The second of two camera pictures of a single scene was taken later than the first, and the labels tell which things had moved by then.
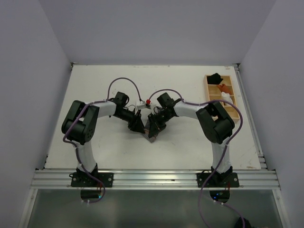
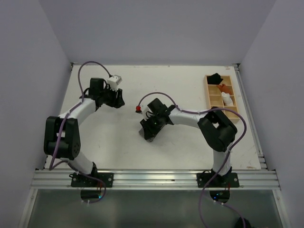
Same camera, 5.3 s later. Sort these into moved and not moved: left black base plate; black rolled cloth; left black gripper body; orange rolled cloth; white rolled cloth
Moved: left black gripper body
Not moved: left black base plate; black rolled cloth; orange rolled cloth; white rolled cloth
